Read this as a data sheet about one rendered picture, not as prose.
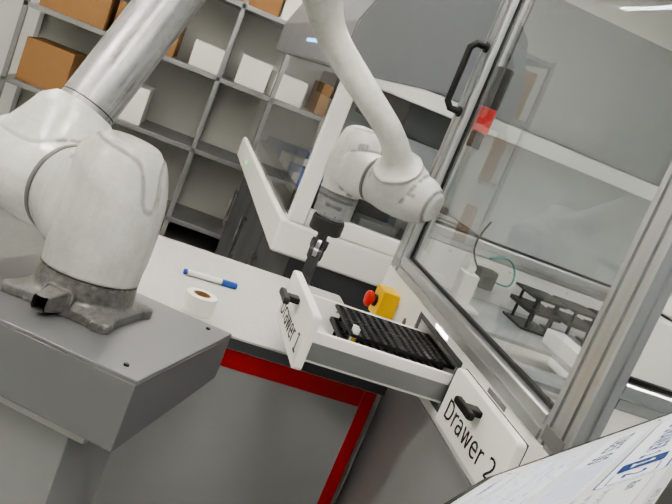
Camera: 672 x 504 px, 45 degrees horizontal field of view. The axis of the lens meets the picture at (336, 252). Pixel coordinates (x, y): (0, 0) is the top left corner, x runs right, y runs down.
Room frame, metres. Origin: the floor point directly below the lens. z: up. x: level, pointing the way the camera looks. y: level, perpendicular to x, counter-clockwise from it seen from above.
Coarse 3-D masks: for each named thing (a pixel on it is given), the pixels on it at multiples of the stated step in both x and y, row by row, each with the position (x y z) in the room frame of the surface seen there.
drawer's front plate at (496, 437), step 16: (464, 384) 1.40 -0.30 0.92; (448, 400) 1.43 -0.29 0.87; (480, 400) 1.32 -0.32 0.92; (448, 416) 1.40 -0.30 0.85; (496, 416) 1.25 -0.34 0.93; (448, 432) 1.38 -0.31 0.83; (480, 432) 1.28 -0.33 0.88; (496, 432) 1.23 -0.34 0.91; (512, 432) 1.20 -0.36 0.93; (464, 448) 1.30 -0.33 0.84; (480, 448) 1.26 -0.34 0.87; (496, 448) 1.22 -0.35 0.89; (512, 448) 1.18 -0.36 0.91; (464, 464) 1.28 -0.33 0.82; (480, 464) 1.24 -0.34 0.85; (496, 464) 1.20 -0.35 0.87; (512, 464) 1.17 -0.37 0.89; (480, 480) 1.22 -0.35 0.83
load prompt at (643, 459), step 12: (660, 432) 0.69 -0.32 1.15; (648, 444) 0.64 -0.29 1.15; (660, 444) 0.61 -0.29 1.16; (636, 456) 0.59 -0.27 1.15; (648, 456) 0.57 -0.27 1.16; (660, 456) 0.55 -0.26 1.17; (624, 468) 0.55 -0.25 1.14; (636, 468) 0.53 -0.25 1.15; (648, 468) 0.51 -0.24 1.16; (660, 468) 0.50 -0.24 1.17; (612, 480) 0.52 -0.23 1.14; (624, 480) 0.50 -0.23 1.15
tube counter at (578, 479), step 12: (600, 456) 0.68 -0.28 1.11; (612, 456) 0.65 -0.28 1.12; (576, 468) 0.66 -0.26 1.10; (588, 468) 0.63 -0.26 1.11; (600, 468) 0.60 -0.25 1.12; (564, 480) 0.61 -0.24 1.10; (576, 480) 0.59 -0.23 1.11; (588, 480) 0.56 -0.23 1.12; (552, 492) 0.57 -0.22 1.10; (564, 492) 0.55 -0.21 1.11; (576, 492) 0.53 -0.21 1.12
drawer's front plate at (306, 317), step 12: (300, 276) 1.64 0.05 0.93; (288, 288) 1.66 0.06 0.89; (300, 288) 1.56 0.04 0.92; (300, 300) 1.53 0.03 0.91; (312, 300) 1.49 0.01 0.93; (300, 312) 1.49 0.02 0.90; (312, 312) 1.42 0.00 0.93; (300, 324) 1.46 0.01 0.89; (312, 324) 1.40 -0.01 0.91; (300, 336) 1.43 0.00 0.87; (312, 336) 1.40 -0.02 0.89; (288, 348) 1.47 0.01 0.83; (300, 348) 1.40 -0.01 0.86; (300, 360) 1.40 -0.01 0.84
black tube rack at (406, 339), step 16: (336, 320) 1.64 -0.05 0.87; (352, 320) 1.57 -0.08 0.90; (368, 320) 1.62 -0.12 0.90; (384, 320) 1.67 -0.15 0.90; (368, 336) 1.51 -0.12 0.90; (384, 336) 1.55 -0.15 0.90; (400, 336) 1.60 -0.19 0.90; (416, 336) 1.65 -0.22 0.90; (400, 352) 1.51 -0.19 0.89; (416, 352) 1.53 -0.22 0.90; (432, 352) 1.58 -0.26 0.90
